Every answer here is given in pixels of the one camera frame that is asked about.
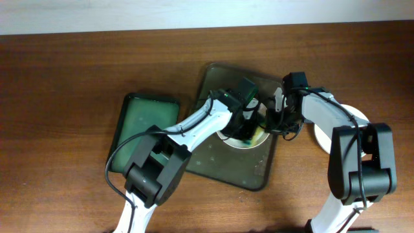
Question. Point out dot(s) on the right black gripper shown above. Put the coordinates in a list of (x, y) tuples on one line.
[(272, 126)]

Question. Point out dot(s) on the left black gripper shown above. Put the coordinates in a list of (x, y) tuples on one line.
[(234, 132)]

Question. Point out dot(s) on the green and yellow sponge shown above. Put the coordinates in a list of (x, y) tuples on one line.
[(254, 136)]

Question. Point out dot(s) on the white plate pink rim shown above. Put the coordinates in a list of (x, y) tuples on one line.
[(255, 104)]

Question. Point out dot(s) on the pale grey-blue plate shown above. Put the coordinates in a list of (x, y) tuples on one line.
[(322, 139)]

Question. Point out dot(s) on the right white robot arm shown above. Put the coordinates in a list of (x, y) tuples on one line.
[(361, 168)]

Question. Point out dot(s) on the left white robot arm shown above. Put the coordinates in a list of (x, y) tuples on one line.
[(156, 165)]

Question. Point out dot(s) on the dark brown serving tray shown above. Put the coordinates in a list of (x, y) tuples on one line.
[(213, 159)]

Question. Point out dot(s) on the green rectangular tray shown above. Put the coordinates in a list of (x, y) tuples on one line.
[(141, 111)]

